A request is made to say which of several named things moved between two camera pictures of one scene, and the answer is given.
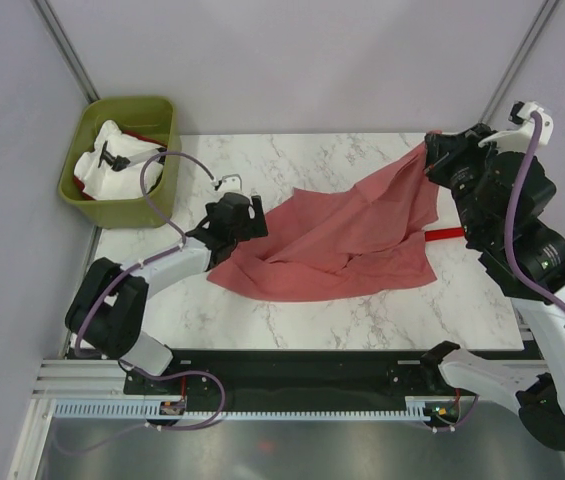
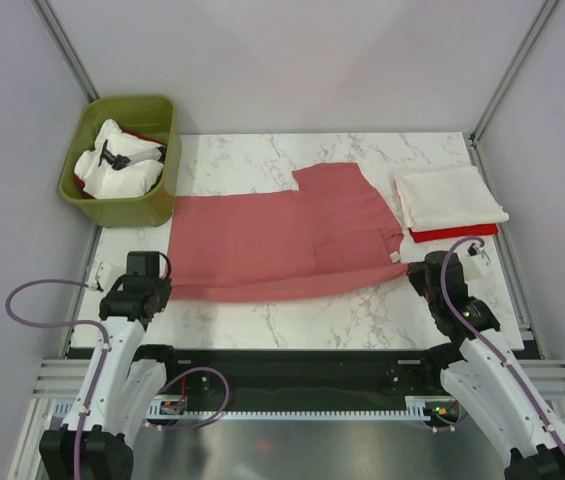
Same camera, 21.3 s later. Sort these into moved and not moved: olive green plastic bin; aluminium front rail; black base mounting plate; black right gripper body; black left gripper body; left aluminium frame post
Moved: black left gripper body; black right gripper body
Not moved: aluminium front rail; left aluminium frame post; olive green plastic bin; black base mounting plate
